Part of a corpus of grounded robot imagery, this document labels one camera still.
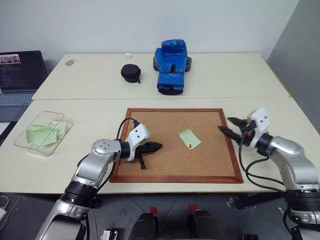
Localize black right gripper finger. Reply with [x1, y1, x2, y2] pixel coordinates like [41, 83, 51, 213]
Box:
[218, 125, 243, 145]
[226, 116, 248, 129]

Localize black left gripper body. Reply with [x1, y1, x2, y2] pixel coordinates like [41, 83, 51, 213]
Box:
[133, 141, 151, 161]

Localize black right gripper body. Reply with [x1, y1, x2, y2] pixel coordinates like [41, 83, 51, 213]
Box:
[239, 119, 256, 147]

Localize green sticky note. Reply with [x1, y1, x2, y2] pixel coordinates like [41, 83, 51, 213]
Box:
[178, 128, 203, 151]

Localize black tray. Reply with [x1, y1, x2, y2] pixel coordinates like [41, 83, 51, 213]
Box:
[152, 55, 194, 74]

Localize black labelled box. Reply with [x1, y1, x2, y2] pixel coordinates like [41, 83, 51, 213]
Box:
[100, 228, 119, 240]

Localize small crumpled green note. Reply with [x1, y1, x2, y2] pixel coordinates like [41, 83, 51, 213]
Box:
[50, 121, 68, 137]

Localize large crumpled green note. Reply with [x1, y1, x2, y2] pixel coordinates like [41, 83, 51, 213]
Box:
[25, 124, 59, 149]

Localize clear plastic box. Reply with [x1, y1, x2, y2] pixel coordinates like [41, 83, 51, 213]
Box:
[13, 110, 74, 157]

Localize wood-framed cork board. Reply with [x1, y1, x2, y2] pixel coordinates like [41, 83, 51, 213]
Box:
[109, 107, 245, 185]

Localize dark rounded shape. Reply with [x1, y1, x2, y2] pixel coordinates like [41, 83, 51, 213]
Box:
[129, 211, 160, 240]
[190, 209, 221, 240]

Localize black table caster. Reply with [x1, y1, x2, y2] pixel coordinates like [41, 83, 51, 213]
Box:
[226, 195, 252, 210]

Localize black round zip case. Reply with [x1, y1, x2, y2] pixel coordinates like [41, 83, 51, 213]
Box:
[120, 63, 143, 85]

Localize blue boxing glove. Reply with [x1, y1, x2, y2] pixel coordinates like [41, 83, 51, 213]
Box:
[153, 39, 189, 96]

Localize grey laptop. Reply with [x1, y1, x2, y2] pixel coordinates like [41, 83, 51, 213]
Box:
[0, 50, 49, 109]

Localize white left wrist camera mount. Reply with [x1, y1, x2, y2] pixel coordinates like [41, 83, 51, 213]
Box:
[124, 124, 150, 162]

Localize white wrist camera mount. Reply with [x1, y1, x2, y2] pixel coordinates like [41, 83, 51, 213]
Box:
[246, 108, 270, 150]
[124, 124, 150, 162]

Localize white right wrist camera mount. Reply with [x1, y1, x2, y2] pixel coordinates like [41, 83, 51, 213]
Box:
[246, 108, 270, 150]

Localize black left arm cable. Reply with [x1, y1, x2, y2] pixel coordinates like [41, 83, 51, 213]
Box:
[116, 117, 140, 141]

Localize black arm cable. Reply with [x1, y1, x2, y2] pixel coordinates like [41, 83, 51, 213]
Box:
[238, 142, 289, 194]
[116, 117, 140, 141]

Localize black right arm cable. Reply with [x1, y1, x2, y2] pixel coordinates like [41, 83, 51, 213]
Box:
[238, 142, 289, 194]

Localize white cable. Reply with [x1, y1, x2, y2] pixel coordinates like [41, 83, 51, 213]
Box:
[0, 195, 10, 222]

